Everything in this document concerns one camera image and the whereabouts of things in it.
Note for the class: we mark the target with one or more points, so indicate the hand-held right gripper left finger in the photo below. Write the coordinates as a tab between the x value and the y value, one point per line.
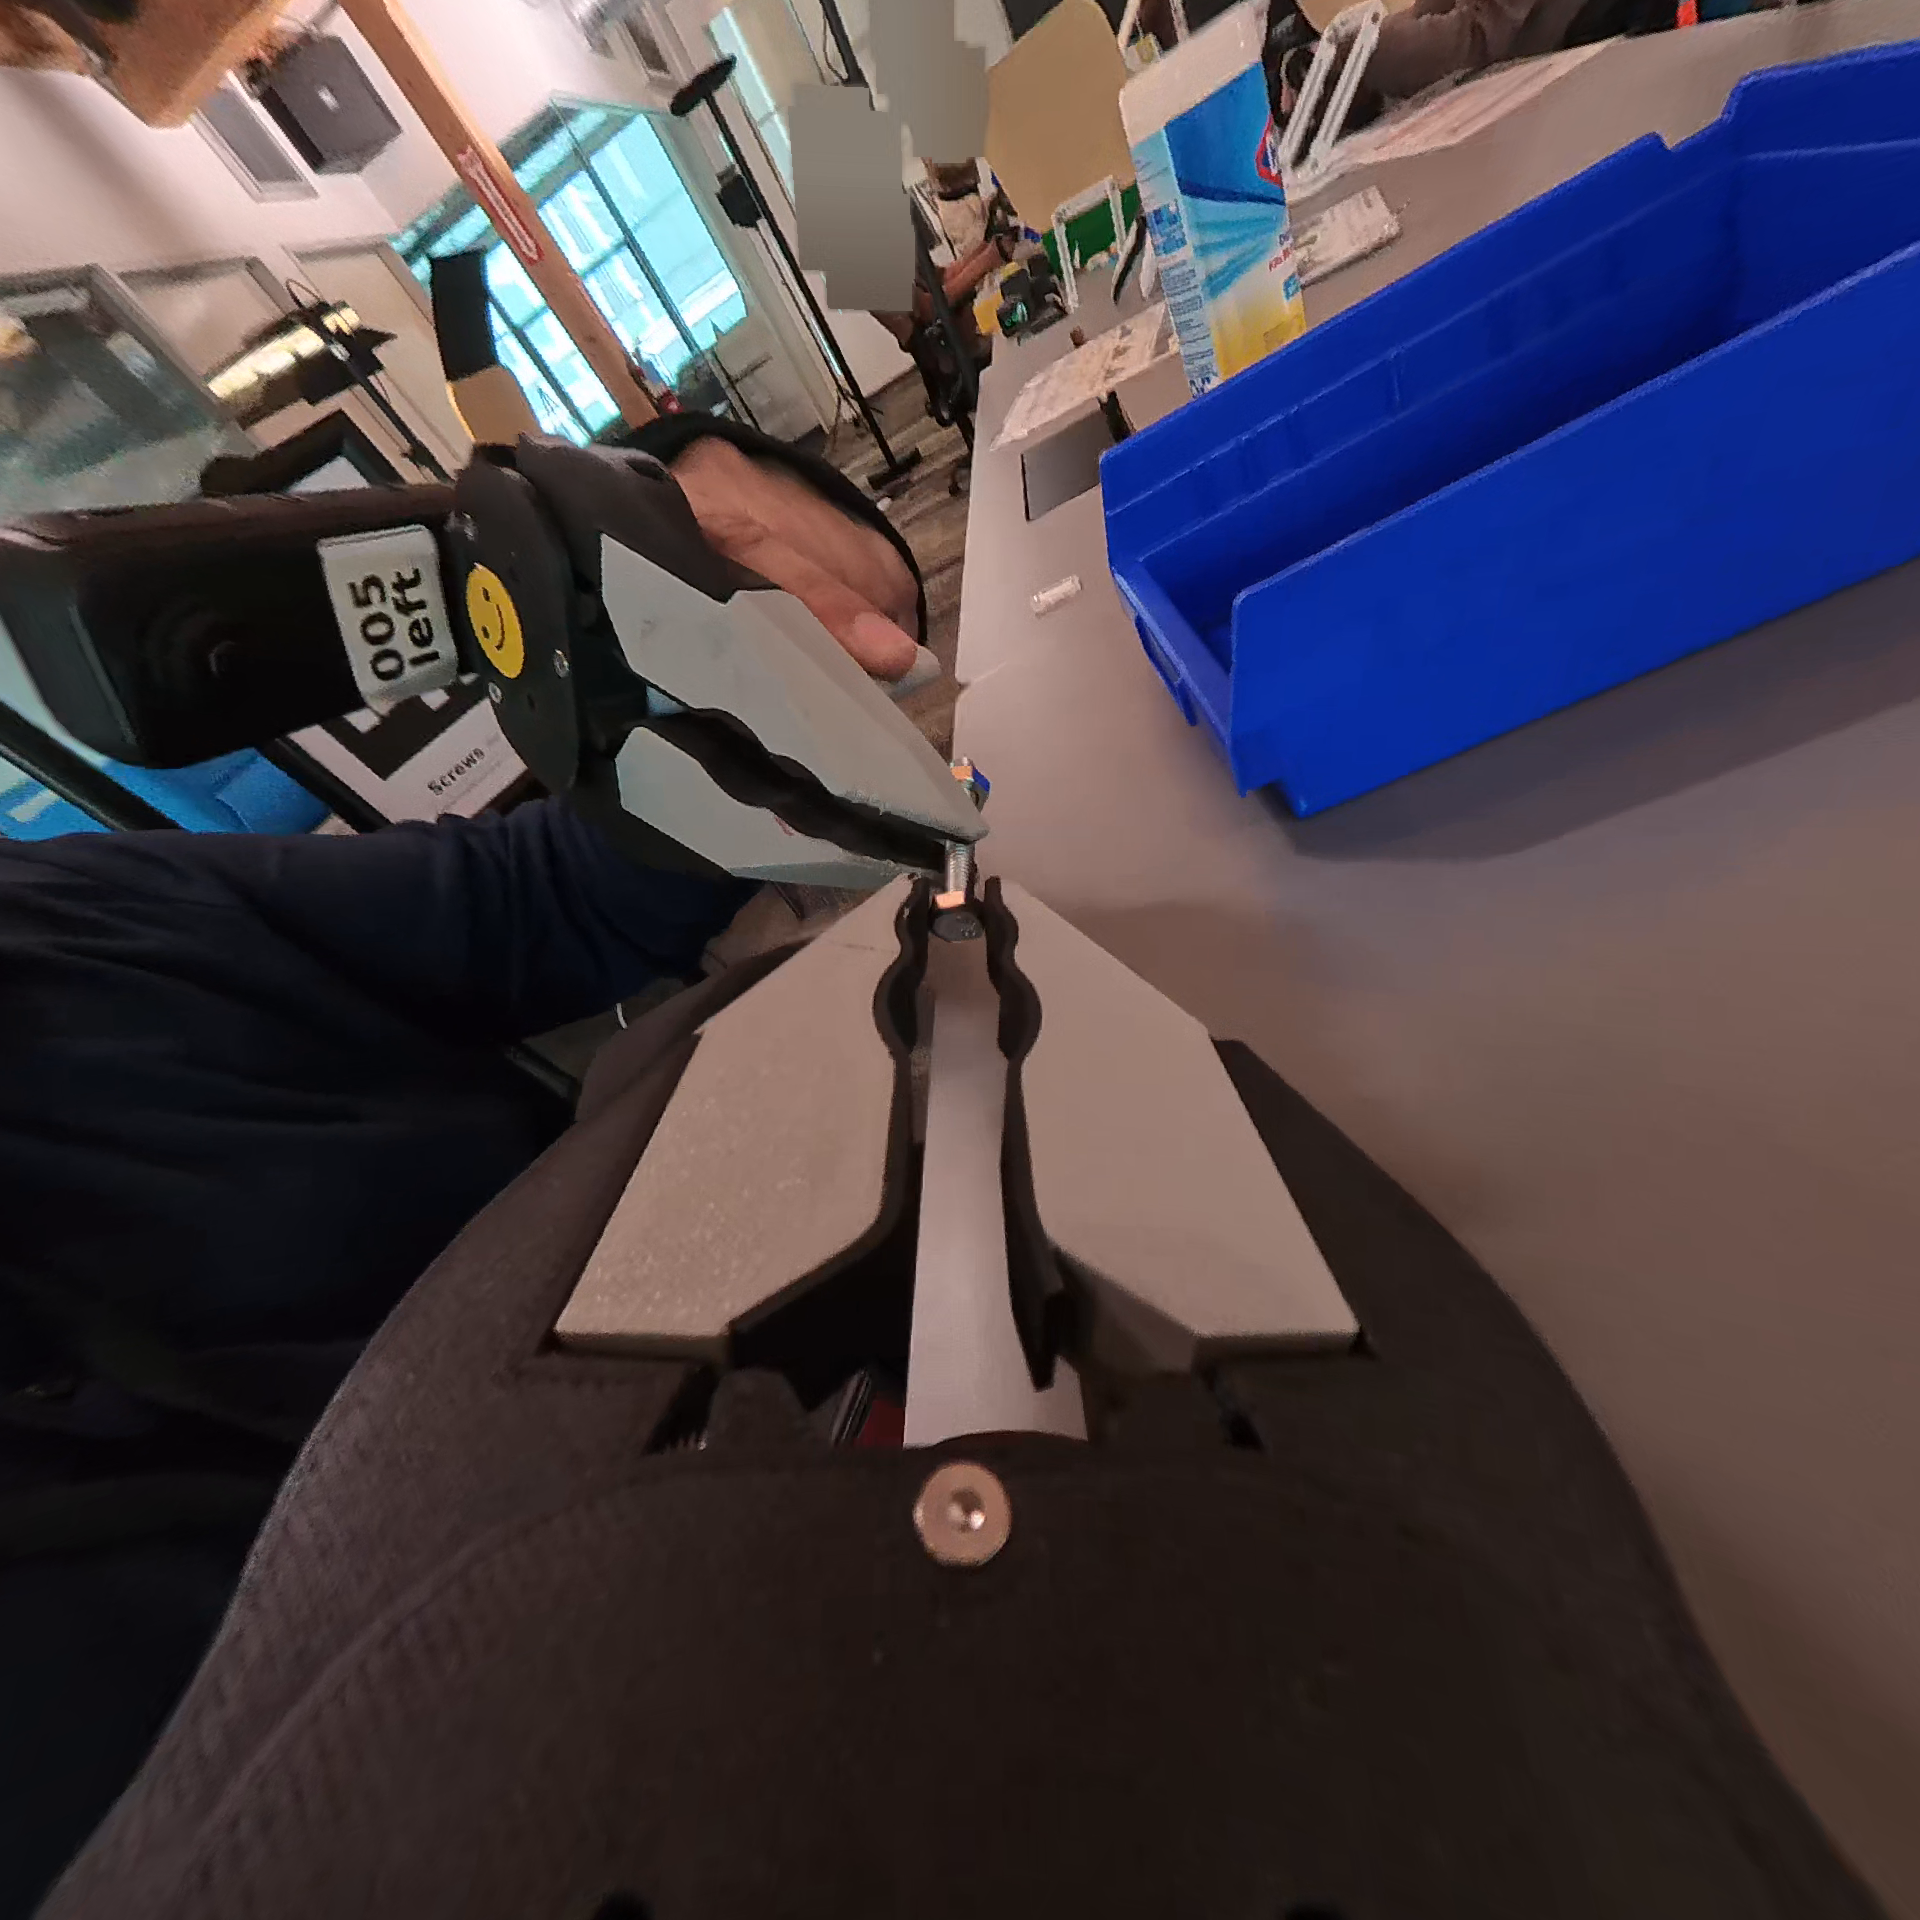
721	1171

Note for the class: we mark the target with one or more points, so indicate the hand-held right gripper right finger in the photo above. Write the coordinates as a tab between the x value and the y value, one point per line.
1170	1185

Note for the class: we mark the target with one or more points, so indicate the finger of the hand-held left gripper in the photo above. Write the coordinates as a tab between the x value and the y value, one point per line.
750	661
705	795

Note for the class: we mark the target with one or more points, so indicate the blue plastic bin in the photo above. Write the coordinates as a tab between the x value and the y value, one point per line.
1501	523

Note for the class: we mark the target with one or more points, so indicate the person's left forearm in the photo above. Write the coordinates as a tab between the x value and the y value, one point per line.
451	930

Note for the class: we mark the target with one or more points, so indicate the person's left hand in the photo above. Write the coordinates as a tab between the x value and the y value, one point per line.
779	546

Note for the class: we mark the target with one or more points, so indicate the black white framed sign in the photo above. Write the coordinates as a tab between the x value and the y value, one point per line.
434	749

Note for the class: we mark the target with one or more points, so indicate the small silver metal piece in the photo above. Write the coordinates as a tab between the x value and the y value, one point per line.
1055	592

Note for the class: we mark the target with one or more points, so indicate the black light flag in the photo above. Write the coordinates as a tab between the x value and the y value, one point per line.
458	307

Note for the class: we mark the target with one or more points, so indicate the printed paper sheet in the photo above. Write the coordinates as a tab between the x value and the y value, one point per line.
1485	113
1089	375
1342	240

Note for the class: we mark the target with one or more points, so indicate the yellow black small device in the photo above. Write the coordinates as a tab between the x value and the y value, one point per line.
1013	300

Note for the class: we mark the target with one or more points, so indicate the small green white holder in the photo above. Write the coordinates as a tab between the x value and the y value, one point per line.
1089	225

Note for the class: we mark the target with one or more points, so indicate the black floor lamp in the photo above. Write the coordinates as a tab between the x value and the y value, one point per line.
703	82

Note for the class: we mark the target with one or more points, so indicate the person's dark clothing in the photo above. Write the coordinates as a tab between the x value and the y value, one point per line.
150	1424

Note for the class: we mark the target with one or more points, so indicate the wipes canister blue label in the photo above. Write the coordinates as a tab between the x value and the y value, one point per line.
1214	225

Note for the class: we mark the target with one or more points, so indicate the wooden support post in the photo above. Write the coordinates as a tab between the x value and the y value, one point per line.
494	194

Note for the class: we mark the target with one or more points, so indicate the black wall speaker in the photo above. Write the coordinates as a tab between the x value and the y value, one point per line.
323	99

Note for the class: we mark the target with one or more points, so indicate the white frame stand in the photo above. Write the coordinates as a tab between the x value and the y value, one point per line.
1335	90

